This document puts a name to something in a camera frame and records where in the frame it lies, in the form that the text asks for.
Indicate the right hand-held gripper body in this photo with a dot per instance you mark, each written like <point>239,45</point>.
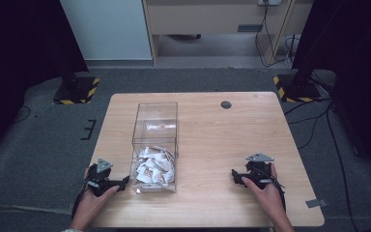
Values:
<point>258,169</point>

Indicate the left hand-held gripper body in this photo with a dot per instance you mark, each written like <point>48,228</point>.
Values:
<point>100,176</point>

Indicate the person's right hand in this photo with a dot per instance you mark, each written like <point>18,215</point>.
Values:
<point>265,196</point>

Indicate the person's left hand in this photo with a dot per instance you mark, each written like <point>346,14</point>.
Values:
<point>91,206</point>

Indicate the pile of white packets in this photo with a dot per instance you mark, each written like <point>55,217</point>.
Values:
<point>154,167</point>

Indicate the clear plastic two-compartment box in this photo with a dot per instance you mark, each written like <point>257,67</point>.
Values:
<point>156,129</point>

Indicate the grey tape strip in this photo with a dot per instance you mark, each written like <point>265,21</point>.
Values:
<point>316,203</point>

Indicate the grey round table grommet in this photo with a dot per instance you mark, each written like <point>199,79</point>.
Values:
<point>226,104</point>

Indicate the striped-edge black stand base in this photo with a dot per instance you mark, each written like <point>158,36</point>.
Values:
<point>298,88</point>
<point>77,90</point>

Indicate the white cabinet panel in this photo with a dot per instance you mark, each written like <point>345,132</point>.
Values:
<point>106,29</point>

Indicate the black curtain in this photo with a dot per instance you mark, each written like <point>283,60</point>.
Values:
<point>22,48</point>
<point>351,48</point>

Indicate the light wooden desk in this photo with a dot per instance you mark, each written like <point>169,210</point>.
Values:
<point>206,19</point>

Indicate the white power strip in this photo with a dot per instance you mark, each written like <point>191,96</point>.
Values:
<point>269,2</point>

